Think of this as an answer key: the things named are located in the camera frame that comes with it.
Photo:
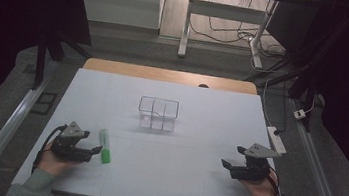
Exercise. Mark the black floor frame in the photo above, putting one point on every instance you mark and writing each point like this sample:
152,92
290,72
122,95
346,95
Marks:
44,103

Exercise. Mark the green highlighter pen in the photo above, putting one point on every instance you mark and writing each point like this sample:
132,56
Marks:
105,146

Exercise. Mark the clear acrylic organizer box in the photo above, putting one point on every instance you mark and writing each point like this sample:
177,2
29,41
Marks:
157,114

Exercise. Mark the white power strip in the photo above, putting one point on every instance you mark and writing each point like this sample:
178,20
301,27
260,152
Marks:
276,140

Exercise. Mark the small white adapter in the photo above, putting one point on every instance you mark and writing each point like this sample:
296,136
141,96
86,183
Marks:
300,114

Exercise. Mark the white desk frame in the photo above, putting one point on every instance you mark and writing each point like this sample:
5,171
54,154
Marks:
226,11

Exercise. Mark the black tripod stand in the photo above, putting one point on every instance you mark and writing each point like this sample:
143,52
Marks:
41,61
307,90

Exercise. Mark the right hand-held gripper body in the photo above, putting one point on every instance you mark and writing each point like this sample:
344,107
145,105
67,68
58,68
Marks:
252,171

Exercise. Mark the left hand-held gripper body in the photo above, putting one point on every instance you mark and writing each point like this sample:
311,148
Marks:
68,149

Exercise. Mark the person's left hand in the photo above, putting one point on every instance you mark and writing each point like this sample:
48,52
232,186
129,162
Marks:
50,163

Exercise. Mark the white table cover sheet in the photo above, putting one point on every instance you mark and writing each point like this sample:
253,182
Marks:
166,177

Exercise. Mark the person's right hand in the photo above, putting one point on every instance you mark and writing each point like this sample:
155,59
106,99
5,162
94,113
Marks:
264,194

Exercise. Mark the aluminium rail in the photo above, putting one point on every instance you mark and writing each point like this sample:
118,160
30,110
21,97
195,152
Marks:
317,176
3,137

